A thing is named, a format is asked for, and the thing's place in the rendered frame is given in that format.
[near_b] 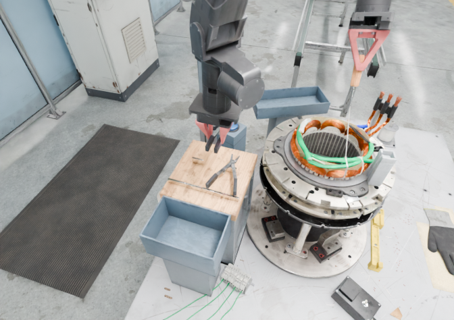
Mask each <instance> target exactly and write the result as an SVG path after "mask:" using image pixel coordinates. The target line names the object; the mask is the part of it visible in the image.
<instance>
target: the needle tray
mask: <svg viewBox="0 0 454 320"><path fill-rule="evenodd" d="M330 104H331V102H330V101H329V100H328V98H327V96H326V95H325V94H324V92H323V91H322V89H321V88H320V87H319V86H303V87H294V88H277V89H267V90H264V93H263V96H262V98H261V99H260V100H259V102H258V103H257V104H256V105H255V106H254V107H253V110H254V113H255V116H256V119H268V118H269V122H268V131H267V136H266V139H267V137H268V135H269V133H270V132H271V131H272V130H273V129H274V128H275V127H276V126H277V125H279V124H281V123H282V122H285V121H286V120H288V119H292V118H295V117H297V118H298V119H301V116H305V115H315V114H323V113H328V110H329V107H330Z"/></svg>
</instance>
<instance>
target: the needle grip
mask: <svg viewBox="0 0 454 320"><path fill-rule="evenodd" d="M359 59H360V62H361V63H363V61H364V59H365V55H359ZM361 72H362V71H357V70H356V69H355V63H354V66H353V73H352V77H351V83H350V85H351V86H359V82H360V78H361Z"/></svg>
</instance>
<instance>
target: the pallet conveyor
mask: <svg viewBox="0 0 454 320"><path fill-rule="evenodd" d="M314 1H315V0H309V4H308V7H307V12H306V15H305V20H304V23H303V27H302V31H301V35H300V39H299V44H298V47H297V52H296V55H295V62H294V66H293V67H295V68H294V72H293V79H292V83H291V88H294V87H296V86H297V80H298V76H299V70H300V66H301V60H302V58H303V52H304V49H313V50H319V51H330V52H336V53H341V55H340V60H339V61H338V62H339V65H343V59H344V58H345V53H346V51H352V50H351V47H350V46H348V45H349V35H348V33H347V37H346V39H345V43H344V45H333V44H327V43H316V42H310V41H306V39H307V33H308V29H309V24H310V20H311V15H313V16H326V17H333V18H341V19H340V24H339V25H338V26H339V27H343V22H344V19H345V15H346V12H347V8H348V5H349V3H357V0H321V1H337V2H340V3H342V2H345V7H344V10H343V13H342V14H340V15H332V14H319V13H314V11H312V10H313V5H314ZM306 4H307V0H306V2H305V6H304V8H303V13H302V16H301V20H300V22H299V27H298V30H297V34H296V37H295V41H294V44H293V48H292V52H291V55H292V54H293V52H294V49H295V45H296V42H297V37H298V34H299V29H300V27H301V22H302V19H303V14H304V12H305V7H306ZM374 41H375V40H374V38H362V42H363V48H362V47H358V52H359V53H362V55H365V56H366V55H367V53H368V51H369V50H370V47H371V46H372V44H373V43H374ZM379 50H380V55H381V58H382V64H383V66H385V65H386V57H385V54H384V49H383V46H382V45H381V46H380V48H379ZM379 70H380V62H379V58H378V52H376V54H375V55H374V56H373V58H372V60H371V61H370V62H369V64H368V66H367V67H366V72H367V76H368V77H369V76H373V78H375V76H376V73H377V74H378V72H379ZM352 88H353V87H352V86H351V87H350V89H349V92H348V95H347V98H346V100H345V103H344V104H343V105H341V106H339V107H337V106H332V105H330V107H329V109H330V110H335V111H341V113H340V117H346V115H347V112H348V110H349V106H350V104H351V97H352V94H353V89H352Z"/></svg>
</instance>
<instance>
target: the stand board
mask: <svg viewBox="0 0 454 320"><path fill-rule="evenodd" d="M206 144H207V143H206V142H201V141H198V140H193V141H192V142H191V144H190V145H189V147H188V148H187V150H186V152H185V154H184V155H183V156H182V158H181V160H180V161H179V163H178V165H177V166H176V168H175V170H174V171H173V172H172V175H171V176H170V177H169V178H172V179H175V180H179V181H181V182H186V183H189V184H194V185H196V186H201V187H204V188H206V187H205V183H206V182H207V181H208V180H209V179H210V177H212V175H214V174H215V173H217V172H218V171H219V170H221V169H222V168H223V167H224V166H225V165H227V164H228V163H229V162H230V158H231V154H233V159H232V160H235V159H236V158H237V157H238V156H239V155H240V157H239V159H238V161H237V162H236V163H235V167H236V168H237V173H236V176H237V193H236V196H237V197H239V202H236V201H232V200H229V199H226V198H222V197H219V196H214V195H212V194H208V193H204V192H203V191H202V192H200V191H197V190H193V189H190V188H185V187H183V186H179V185H175V184H171V183H168V181H167V182H166V184H165V186H164V187H163V188H162V190H161V192H160V193H159V195H160V198H162V196H163V195H164V196H168V197H172V198H176V199H178V200H181V201H185V202H188V203H192V204H195V205H199V206H202V207H206V208H209V209H213V210H216V211H220V212H223V213H227V214H229V215H231V220H232V221H236V219H237V217H238V213H239V211H240V208H241V205H242V203H243V199H244V197H245V194H246V191H247V188H248V185H249V182H250V180H251V176H252V174H253V170H254V169H255V165H256V163H257V155H256V154H253V153H248V152H244V151H239V150H235V149H230V148H227V147H223V146H221V147H220V149H219V151H218V153H217V154H216V153H214V147H215V144H213V145H212V146H211V148H210V150H209V152H207V151H205V145H206ZM192 157H196V158H199V159H203V165H199V164H196V163H193V161H192ZM233 188H234V178H233V173H230V172H227V171H225V174H223V173H222V174H221V175H219V176H218V178H217V180H216V181H215V182H214V183H213V184H212V185H211V186H210V187H209V189H211V190H215V191H218V192H223V193H226V194H230V195H233Z"/></svg>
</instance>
